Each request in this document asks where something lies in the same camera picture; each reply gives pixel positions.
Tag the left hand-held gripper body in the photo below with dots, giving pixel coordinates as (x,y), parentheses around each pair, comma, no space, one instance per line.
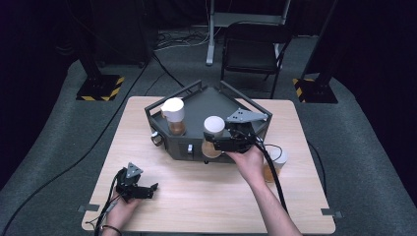
(131,191)

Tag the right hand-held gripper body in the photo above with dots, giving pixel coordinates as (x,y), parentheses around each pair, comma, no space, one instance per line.
(236,144)

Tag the brown powder spice jar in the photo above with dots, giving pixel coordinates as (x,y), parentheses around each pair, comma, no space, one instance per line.
(213,126)

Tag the black corner rack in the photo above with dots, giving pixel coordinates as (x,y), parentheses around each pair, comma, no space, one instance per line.
(200,108)

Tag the glass jar with spout lid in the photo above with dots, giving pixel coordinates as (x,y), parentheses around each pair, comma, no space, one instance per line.
(173,111)

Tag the orange powder spice jar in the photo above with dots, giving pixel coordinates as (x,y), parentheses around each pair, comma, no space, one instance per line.
(282,158)

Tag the person's left hand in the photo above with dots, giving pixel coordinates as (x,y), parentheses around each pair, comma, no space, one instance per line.
(119,214)

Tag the person's right hand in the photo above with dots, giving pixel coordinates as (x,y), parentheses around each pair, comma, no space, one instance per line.
(250,165)

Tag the black wristband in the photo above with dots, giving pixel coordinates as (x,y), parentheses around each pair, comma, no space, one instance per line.
(113,227)

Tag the black folding chair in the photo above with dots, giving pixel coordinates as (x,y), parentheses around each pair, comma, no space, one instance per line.
(249,55)

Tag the grey metal stand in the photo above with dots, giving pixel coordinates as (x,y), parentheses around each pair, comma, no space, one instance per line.
(210,49)

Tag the black stand with striped base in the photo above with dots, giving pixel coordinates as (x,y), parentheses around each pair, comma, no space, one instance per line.
(316,91)
(98,87)

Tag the black cabinet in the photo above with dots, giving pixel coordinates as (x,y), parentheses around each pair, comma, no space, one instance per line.
(121,32)

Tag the grey table bracket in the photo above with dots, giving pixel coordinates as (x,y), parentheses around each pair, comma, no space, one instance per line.
(332,213)
(88,208)

